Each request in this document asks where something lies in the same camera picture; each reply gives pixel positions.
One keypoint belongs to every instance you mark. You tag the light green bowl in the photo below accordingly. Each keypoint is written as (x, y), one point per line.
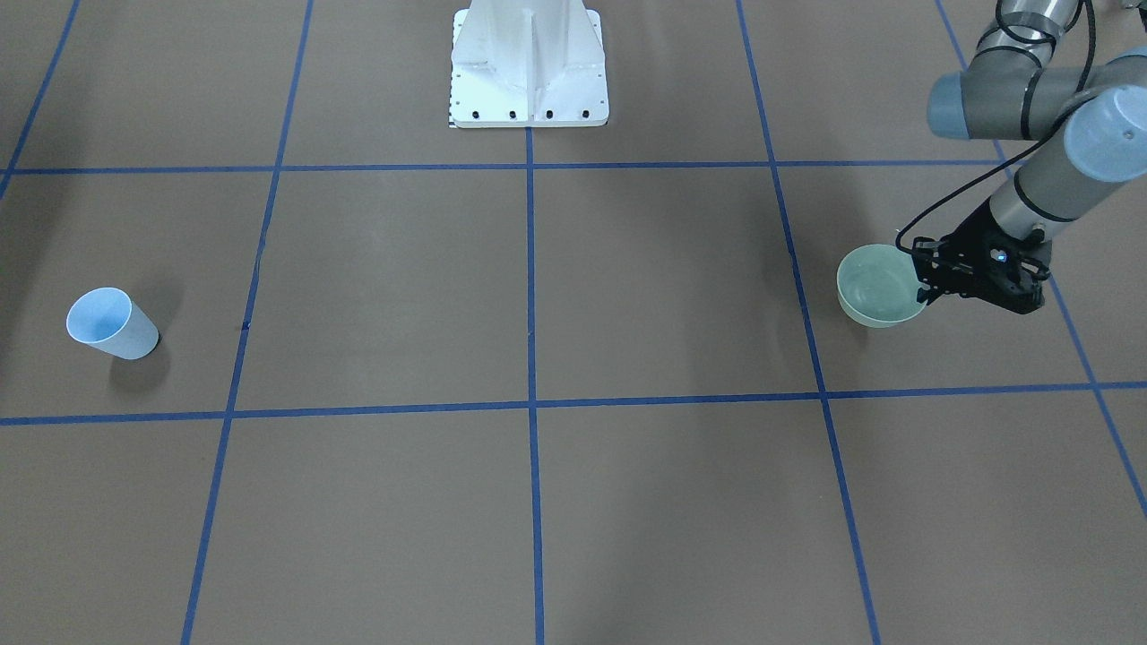
(877, 286)

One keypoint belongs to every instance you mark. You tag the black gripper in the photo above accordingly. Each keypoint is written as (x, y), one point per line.
(973, 238)

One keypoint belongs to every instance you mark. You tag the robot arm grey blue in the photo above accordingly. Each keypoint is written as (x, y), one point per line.
(1085, 133)

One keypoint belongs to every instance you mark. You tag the light blue plastic cup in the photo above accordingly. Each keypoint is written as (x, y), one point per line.
(109, 320)

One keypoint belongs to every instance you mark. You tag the white camera pedestal column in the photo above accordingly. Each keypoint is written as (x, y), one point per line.
(528, 64)

